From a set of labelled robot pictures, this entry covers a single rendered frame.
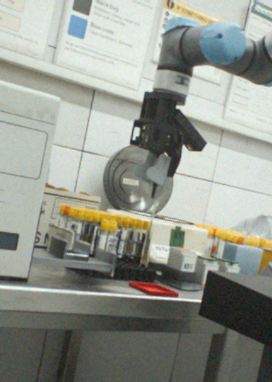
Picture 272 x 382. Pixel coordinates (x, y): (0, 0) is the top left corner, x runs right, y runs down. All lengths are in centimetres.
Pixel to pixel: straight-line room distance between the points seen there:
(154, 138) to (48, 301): 42
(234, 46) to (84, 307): 54
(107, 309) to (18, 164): 29
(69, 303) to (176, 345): 114
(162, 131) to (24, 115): 35
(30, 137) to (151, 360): 123
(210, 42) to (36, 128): 38
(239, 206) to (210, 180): 18
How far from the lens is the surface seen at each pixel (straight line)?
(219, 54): 109
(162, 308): 104
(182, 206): 191
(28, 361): 175
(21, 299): 89
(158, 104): 116
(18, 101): 89
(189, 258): 119
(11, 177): 89
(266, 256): 148
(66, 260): 97
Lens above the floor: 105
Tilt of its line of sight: 3 degrees down
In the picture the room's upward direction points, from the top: 11 degrees clockwise
